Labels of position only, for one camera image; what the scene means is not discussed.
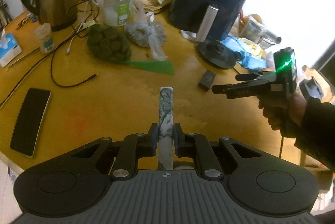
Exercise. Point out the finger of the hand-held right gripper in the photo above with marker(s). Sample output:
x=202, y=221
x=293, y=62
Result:
x=256, y=76
x=243, y=89

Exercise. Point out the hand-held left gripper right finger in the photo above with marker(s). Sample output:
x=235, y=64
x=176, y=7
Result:
x=177, y=136

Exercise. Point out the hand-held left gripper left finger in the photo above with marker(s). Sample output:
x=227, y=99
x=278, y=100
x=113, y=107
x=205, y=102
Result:
x=154, y=135

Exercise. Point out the marbled stick sachet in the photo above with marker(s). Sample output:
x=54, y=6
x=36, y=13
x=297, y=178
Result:
x=165, y=109

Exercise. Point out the small black box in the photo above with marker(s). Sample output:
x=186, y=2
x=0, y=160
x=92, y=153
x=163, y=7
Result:
x=207, y=79

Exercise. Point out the person's right hand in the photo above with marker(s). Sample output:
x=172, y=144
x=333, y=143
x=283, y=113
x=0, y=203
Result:
x=274, y=114

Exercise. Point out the blue wipes packet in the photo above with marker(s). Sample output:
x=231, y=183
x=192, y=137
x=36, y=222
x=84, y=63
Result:
x=255, y=61
x=233, y=42

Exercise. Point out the yellow wipes packet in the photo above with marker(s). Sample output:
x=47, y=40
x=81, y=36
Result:
x=252, y=47

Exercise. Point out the clear shaker bottle grey lid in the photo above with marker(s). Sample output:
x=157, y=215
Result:
x=311, y=86

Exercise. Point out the silver foil roll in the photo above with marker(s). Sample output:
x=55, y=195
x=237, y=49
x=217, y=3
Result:
x=267, y=34

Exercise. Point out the black kettle base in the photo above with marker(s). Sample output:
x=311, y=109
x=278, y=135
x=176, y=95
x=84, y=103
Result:
x=216, y=54

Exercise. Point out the white ribbon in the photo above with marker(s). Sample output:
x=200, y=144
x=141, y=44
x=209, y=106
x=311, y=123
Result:
x=188, y=35

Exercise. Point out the clear bag of dark seeds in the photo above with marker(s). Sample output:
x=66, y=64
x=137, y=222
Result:
x=142, y=34

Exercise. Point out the green net bag of chestnuts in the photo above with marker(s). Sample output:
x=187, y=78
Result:
x=108, y=43

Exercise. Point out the black smartphone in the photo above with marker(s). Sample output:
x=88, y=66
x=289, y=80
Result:
x=30, y=120

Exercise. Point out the plastic jar green label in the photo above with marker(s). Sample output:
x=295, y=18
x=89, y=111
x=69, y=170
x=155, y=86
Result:
x=116, y=13

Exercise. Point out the small toothpick bottle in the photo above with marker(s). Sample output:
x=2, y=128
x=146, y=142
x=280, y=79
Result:
x=44, y=39

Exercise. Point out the thin metal rod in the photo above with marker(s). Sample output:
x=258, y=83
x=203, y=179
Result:
x=23, y=58

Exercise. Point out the blue white carton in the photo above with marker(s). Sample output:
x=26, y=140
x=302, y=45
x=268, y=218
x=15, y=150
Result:
x=9, y=50

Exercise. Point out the bunch of keys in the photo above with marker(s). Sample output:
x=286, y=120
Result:
x=24, y=21

